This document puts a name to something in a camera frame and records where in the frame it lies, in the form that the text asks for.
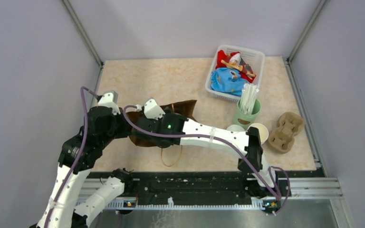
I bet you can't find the brown paper bag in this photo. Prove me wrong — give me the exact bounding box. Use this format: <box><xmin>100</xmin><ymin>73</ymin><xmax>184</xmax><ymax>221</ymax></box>
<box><xmin>126</xmin><ymin>100</ymin><xmax>197</xmax><ymax>150</ymax></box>

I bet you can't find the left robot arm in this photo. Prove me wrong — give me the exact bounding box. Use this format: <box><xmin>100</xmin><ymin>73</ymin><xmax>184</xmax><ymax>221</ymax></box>
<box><xmin>32</xmin><ymin>105</ymin><xmax>134</xmax><ymax>228</ymax></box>

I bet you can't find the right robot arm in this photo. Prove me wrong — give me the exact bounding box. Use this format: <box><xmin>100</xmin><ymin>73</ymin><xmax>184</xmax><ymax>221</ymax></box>
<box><xmin>127</xmin><ymin>113</ymin><xmax>279</xmax><ymax>196</ymax></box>

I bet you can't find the stack of white lids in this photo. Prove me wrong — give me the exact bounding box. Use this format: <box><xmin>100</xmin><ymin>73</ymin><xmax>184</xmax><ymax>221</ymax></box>
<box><xmin>227</xmin><ymin>124</ymin><xmax>245</xmax><ymax>132</ymax></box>

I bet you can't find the blue snack packet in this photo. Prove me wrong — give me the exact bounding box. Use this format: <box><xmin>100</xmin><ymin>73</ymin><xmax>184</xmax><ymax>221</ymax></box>
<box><xmin>210</xmin><ymin>68</ymin><xmax>249</xmax><ymax>96</ymax></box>

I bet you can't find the green straw holder cup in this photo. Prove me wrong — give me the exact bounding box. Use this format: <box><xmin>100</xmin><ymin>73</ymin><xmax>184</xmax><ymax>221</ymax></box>
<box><xmin>232</xmin><ymin>99</ymin><xmax>261</xmax><ymax>129</ymax></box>

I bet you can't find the red snack packet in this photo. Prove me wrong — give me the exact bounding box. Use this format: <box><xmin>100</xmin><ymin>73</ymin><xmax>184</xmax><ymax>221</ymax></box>
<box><xmin>215</xmin><ymin>50</ymin><xmax>257</xmax><ymax>83</ymax></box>

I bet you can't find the stack of paper cups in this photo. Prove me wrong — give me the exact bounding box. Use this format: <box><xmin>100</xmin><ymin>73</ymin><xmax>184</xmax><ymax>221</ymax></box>
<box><xmin>248</xmin><ymin>123</ymin><xmax>269</xmax><ymax>145</ymax></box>

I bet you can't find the white plastic basket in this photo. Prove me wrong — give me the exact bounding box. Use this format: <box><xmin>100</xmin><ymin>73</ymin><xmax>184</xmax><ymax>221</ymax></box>
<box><xmin>205</xmin><ymin>45</ymin><xmax>265</xmax><ymax>102</ymax></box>

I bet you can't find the brown cardboard cup carrier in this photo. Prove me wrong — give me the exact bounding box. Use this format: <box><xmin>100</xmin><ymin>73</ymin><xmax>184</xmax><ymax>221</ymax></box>
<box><xmin>267</xmin><ymin>112</ymin><xmax>305</xmax><ymax>154</ymax></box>

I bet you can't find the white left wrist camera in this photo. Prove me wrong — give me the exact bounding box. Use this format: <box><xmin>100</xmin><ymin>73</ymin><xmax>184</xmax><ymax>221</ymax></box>
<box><xmin>97</xmin><ymin>90</ymin><xmax>121</xmax><ymax>115</ymax></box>

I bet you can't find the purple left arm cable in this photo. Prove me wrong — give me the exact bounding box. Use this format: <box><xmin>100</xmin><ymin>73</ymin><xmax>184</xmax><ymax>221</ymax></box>
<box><xmin>43</xmin><ymin>86</ymin><xmax>100</xmax><ymax>228</ymax></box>

